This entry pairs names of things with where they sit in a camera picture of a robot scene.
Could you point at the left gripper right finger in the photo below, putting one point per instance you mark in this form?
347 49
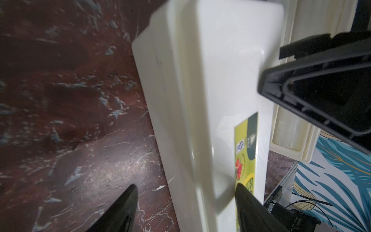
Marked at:
252 215

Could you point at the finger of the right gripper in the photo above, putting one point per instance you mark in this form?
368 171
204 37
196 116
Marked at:
327 84

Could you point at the white wrap dispenser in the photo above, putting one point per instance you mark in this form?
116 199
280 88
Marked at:
199 64

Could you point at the short plastic wrap roll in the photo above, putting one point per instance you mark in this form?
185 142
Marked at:
289 131

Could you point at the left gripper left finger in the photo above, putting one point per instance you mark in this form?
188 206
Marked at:
119 217

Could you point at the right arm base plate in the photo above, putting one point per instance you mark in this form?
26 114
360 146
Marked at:
292 219

